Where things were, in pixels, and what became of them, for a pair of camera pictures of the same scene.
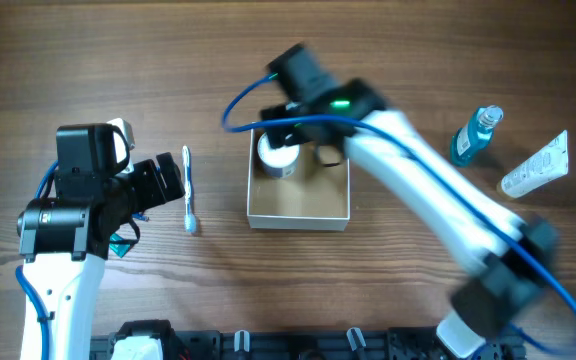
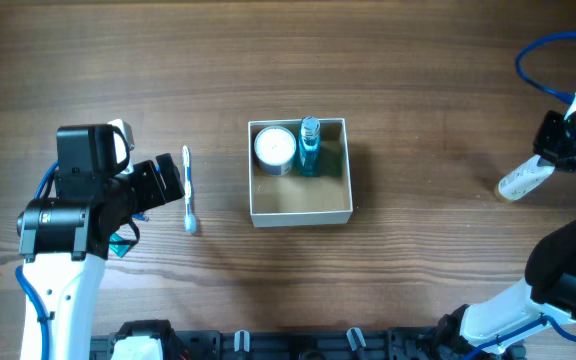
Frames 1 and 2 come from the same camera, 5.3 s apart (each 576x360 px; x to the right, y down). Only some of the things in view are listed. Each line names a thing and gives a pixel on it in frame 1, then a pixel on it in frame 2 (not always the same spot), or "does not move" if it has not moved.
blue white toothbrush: [190, 222] does not move
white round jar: [277, 163] does not move
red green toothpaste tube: [118, 248] does not move
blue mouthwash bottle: [475, 134] -> [309, 147]
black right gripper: [286, 128] -> [552, 145]
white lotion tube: [550, 163] does not move
